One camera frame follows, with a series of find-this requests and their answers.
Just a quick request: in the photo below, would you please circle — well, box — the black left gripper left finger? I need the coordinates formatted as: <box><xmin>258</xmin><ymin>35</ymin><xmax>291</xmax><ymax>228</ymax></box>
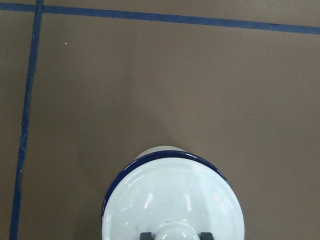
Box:
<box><xmin>139</xmin><ymin>232</ymin><xmax>153</xmax><ymax>240</ymax></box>

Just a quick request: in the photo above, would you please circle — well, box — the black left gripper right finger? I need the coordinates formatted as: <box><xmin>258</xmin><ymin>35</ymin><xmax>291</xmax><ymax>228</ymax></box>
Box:
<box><xmin>200</xmin><ymin>232</ymin><xmax>213</xmax><ymax>240</ymax></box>

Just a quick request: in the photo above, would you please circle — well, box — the white ceramic lid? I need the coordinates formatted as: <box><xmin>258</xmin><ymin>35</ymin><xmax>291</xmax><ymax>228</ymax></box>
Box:
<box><xmin>101</xmin><ymin>150</ymin><xmax>245</xmax><ymax>240</ymax></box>

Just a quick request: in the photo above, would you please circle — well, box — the white enamel mug blue rim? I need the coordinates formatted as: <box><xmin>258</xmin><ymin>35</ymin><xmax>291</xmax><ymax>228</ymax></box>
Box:
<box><xmin>103</xmin><ymin>145</ymin><xmax>232</xmax><ymax>208</ymax></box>

